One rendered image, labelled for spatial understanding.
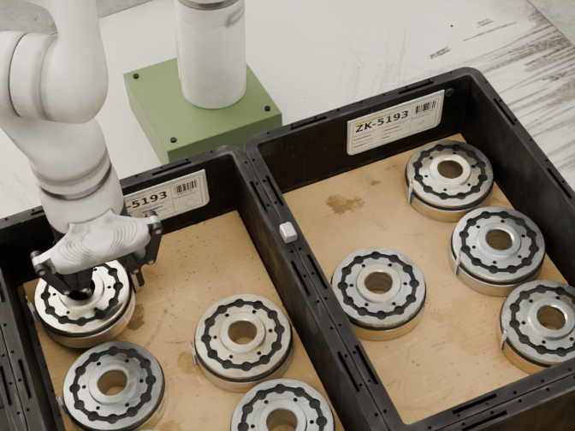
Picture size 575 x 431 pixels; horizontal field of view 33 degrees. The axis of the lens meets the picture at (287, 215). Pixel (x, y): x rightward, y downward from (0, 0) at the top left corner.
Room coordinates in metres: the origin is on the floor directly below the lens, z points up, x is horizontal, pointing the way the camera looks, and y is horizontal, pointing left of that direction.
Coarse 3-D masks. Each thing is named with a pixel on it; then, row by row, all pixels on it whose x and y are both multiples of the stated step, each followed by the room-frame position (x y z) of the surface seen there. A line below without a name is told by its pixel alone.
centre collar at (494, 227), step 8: (488, 224) 0.64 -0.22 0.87; (496, 224) 0.64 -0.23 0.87; (504, 224) 0.64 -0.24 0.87; (480, 232) 0.63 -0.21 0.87; (488, 232) 0.63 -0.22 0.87; (504, 232) 0.63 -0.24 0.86; (512, 232) 0.63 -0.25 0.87; (480, 240) 0.62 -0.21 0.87; (512, 240) 0.62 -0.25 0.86; (520, 240) 0.61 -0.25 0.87; (480, 248) 0.61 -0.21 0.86; (488, 248) 0.61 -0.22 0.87; (512, 248) 0.60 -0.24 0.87; (488, 256) 0.60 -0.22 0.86; (496, 256) 0.60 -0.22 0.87; (504, 256) 0.59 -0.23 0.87; (512, 256) 0.60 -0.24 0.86
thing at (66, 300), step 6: (96, 276) 0.59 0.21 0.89; (96, 282) 0.58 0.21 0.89; (102, 282) 0.58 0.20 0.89; (96, 288) 0.57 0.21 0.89; (102, 288) 0.57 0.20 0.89; (60, 294) 0.57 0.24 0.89; (96, 294) 0.56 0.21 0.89; (102, 294) 0.56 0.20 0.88; (60, 300) 0.56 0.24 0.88; (66, 300) 0.56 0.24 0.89; (72, 300) 0.56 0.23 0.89; (78, 300) 0.56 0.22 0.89; (84, 300) 0.56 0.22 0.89; (90, 300) 0.56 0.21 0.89; (96, 300) 0.56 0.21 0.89; (66, 306) 0.55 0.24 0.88; (72, 306) 0.55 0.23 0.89; (78, 306) 0.55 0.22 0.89; (84, 306) 0.55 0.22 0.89; (90, 306) 0.55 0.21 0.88
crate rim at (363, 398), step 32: (192, 160) 0.70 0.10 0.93; (256, 192) 0.66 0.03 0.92; (0, 224) 0.63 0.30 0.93; (288, 256) 0.57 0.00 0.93; (0, 288) 0.56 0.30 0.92; (0, 320) 0.51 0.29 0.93; (320, 320) 0.49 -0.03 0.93; (32, 384) 0.44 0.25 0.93; (352, 384) 0.42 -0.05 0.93; (32, 416) 0.40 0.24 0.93
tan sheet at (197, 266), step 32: (224, 224) 0.69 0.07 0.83; (160, 256) 0.65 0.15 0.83; (192, 256) 0.65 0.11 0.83; (224, 256) 0.64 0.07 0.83; (256, 256) 0.64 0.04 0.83; (32, 288) 0.61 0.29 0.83; (160, 288) 0.60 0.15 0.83; (192, 288) 0.60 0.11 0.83; (224, 288) 0.60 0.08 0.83; (256, 288) 0.60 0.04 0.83; (160, 320) 0.56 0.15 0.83; (192, 320) 0.56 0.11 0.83; (64, 352) 0.53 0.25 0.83; (160, 352) 0.52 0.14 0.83; (192, 384) 0.48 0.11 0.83; (320, 384) 0.47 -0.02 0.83; (64, 416) 0.45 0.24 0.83; (192, 416) 0.44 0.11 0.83; (224, 416) 0.44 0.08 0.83
